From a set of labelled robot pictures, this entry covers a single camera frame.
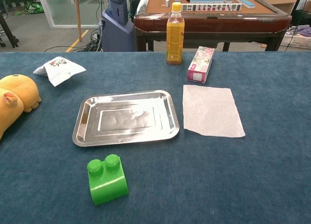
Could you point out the white paper sheet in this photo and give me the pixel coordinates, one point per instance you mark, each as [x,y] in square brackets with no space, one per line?
[211,112]

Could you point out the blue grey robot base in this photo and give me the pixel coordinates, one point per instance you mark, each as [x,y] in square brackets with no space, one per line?
[116,34]

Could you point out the silver metal tray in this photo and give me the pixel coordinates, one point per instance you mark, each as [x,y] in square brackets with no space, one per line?
[126,117]

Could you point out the pink floral carton box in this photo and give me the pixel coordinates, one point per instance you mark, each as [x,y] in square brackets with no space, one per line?
[200,63]

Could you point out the yellow tea bottle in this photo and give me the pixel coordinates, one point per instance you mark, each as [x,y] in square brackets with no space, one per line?
[175,39]

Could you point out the green toy building block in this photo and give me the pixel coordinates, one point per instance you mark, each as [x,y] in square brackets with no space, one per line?
[107,185]

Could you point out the white snack bag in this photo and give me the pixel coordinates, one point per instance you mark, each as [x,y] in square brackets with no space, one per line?
[60,69]

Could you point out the brown mahjong table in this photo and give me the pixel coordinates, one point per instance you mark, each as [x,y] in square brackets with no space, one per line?
[218,22]

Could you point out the blue table cloth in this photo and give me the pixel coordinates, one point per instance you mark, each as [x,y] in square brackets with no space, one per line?
[243,173]

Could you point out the white-faced mahjong tile row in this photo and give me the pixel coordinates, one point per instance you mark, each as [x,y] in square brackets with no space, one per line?
[211,7]

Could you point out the wooden pole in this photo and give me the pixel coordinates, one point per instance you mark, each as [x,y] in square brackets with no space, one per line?
[78,15]

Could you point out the yellow plush chick toy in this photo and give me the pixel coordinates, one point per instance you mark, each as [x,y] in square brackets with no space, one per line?
[14,97]

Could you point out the white plastic basket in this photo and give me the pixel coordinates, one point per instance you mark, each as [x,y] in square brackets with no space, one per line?
[296,41]

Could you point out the green bag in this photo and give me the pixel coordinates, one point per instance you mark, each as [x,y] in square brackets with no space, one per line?
[34,8]

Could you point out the cardboard box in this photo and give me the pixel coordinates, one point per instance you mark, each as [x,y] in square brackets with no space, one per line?
[279,0]

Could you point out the black stand leg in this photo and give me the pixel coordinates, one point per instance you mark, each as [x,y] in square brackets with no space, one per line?
[8,29]

